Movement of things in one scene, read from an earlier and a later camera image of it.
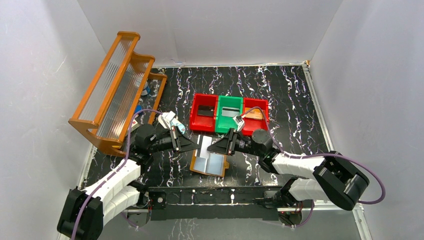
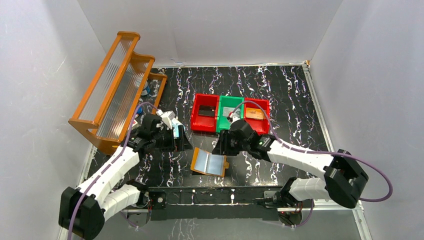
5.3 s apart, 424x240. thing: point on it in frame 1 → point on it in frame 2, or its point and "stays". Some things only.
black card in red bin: x=207 y=110 stays
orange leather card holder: x=215 y=165 stays
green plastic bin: x=228 y=107 stays
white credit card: x=206 y=141 → x=227 y=110
